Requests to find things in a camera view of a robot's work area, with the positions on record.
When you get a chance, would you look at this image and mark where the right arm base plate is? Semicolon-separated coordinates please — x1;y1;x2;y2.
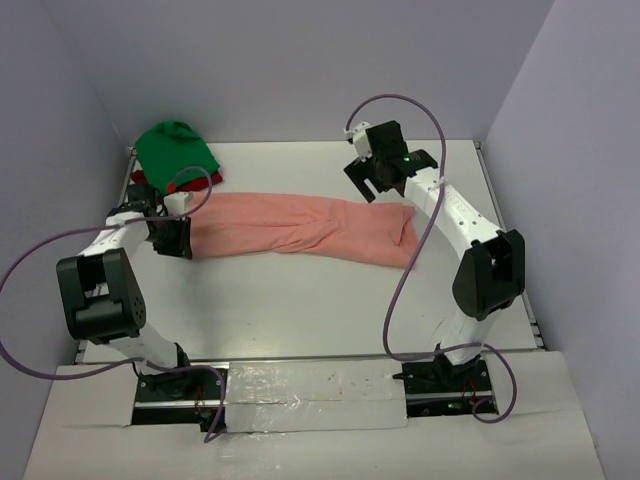
392;355;498;418

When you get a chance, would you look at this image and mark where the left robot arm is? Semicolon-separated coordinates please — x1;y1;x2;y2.
56;184;198;399

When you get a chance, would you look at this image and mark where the green folded t shirt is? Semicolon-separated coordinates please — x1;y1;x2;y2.
134;121;221;193

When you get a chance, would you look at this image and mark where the red folded t shirt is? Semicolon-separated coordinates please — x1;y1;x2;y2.
130;170;223;196

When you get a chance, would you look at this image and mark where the pink t shirt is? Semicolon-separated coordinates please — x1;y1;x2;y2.
190;193;418;268

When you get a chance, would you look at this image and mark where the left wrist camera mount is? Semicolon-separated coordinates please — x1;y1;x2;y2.
163;183;194;218

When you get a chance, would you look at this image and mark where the silver taped panel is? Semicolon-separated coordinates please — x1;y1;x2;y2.
225;359;408;433

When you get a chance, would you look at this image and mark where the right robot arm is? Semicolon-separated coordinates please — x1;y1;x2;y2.
344;121;525;391

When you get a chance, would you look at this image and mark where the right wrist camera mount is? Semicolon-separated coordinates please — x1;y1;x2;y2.
344;122;372;162

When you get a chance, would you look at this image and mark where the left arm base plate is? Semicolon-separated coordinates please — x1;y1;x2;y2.
131;367;227;434

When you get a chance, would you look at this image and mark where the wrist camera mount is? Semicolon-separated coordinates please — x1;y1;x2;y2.
163;183;194;218
344;122;372;162

